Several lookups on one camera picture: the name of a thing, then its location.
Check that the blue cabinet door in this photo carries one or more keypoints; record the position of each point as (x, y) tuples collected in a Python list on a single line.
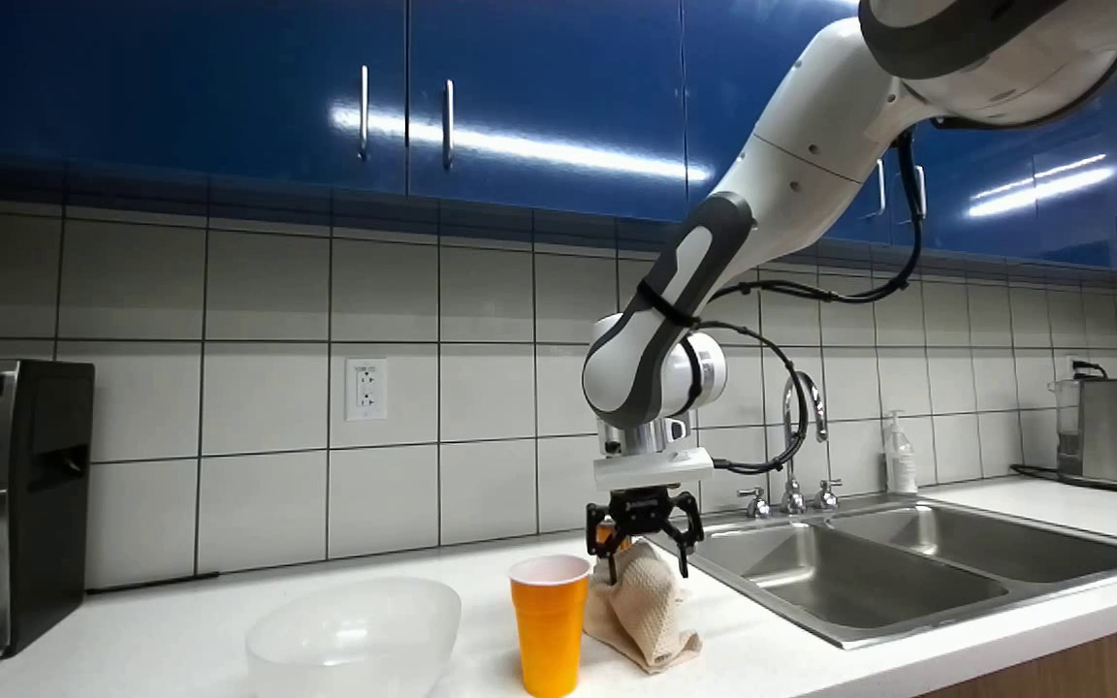
[(1027, 196), (174, 81), (860, 218), (559, 81)]

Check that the stainless steel double sink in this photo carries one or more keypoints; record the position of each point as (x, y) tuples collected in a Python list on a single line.
[(894, 568)]

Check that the clear soap bottle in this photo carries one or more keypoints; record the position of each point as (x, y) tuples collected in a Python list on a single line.
[(902, 461)]

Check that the chrome sink faucet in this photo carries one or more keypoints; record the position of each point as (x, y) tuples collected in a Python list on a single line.
[(821, 441)]

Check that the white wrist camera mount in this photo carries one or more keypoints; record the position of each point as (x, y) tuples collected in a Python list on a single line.
[(653, 466)]

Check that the translucent white bowl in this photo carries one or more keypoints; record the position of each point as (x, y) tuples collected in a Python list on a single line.
[(349, 640)]

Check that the orange plastic cup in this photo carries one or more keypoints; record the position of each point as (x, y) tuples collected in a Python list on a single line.
[(547, 627)]

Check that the beige waffle towel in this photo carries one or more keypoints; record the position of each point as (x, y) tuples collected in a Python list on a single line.
[(647, 607)]

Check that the black coffee machine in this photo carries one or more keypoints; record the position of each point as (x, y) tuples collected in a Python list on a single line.
[(19, 506)]

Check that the white wall outlet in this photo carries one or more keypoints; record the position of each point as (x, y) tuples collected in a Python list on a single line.
[(366, 390)]

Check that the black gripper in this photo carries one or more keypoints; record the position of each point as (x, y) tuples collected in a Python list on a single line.
[(647, 509)]

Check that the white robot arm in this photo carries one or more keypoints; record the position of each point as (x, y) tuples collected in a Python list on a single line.
[(817, 140)]

